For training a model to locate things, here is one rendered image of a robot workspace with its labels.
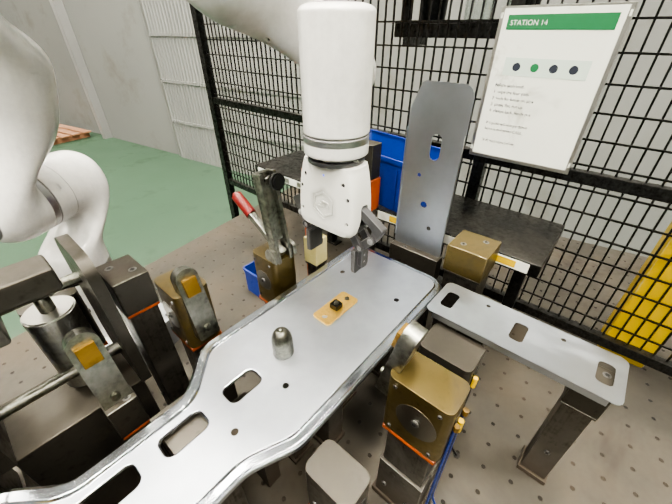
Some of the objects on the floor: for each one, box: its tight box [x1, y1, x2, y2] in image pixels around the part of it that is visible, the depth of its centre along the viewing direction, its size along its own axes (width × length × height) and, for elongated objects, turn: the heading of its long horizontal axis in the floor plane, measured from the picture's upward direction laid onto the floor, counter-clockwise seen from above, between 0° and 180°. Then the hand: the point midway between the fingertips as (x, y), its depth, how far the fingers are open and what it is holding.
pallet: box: [53, 124, 91, 145], centre depth 511 cm, size 113×78×10 cm
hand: (336, 252), depth 52 cm, fingers open, 8 cm apart
